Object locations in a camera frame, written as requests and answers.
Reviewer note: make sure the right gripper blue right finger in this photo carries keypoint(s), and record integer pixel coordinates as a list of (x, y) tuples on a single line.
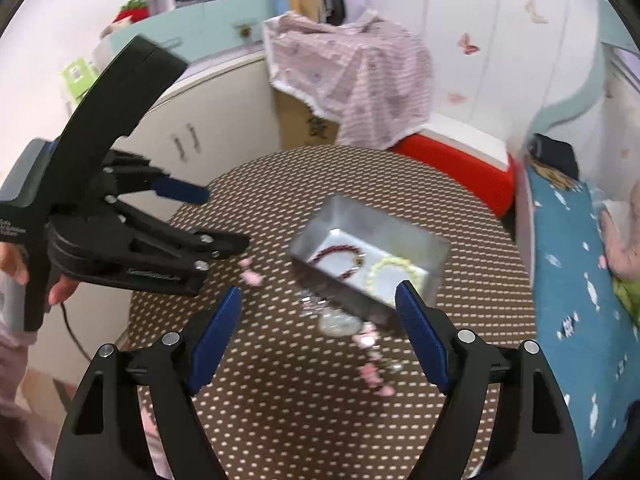
[(533, 436)]

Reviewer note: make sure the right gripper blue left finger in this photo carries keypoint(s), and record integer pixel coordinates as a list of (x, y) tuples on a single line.
[(103, 435)]

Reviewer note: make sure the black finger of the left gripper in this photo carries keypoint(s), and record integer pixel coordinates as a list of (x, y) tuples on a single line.
[(153, 245)]

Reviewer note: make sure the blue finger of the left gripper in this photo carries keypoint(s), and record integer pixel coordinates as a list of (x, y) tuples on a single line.
[(129, 173)]

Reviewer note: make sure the white jade pendant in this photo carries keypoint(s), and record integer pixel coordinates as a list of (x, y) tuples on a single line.
[(336, 323)]

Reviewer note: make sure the pink charm keychain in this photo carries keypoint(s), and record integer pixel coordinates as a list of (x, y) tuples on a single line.
[(370, 371)]

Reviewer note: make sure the person left hand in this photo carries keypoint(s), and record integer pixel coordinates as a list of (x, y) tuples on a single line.
[(13, 264)]

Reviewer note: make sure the blue patterned mattress sheet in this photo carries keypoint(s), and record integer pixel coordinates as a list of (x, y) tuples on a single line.
[(587, 336)]

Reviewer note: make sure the teal drawer front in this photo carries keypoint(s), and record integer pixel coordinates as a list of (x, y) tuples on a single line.
[(196, 31)]

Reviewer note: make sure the cardboard box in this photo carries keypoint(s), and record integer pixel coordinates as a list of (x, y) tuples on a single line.
[(298, 126)]

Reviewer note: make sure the grey metal tin box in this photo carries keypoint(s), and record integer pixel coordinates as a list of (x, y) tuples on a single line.
[(356, 255)]

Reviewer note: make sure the brown polka dot tablecloth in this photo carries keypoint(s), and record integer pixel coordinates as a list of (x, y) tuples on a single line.
[(287, 402)]

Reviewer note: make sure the pink green plush toy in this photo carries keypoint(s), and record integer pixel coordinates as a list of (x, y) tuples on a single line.
[(622, 256)]

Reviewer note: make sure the pink checkered cloth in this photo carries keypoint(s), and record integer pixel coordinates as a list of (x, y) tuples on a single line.
[(372, 77)]

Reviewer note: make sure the red storage box white lid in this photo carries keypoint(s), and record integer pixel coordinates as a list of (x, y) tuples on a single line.
[(475, 159)]

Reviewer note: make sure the folded black clothes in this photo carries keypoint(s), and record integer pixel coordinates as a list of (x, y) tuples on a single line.
[(558, 155)]

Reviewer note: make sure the teal bunk bed frame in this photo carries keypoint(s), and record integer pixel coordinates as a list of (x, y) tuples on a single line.
[(577, 109)]

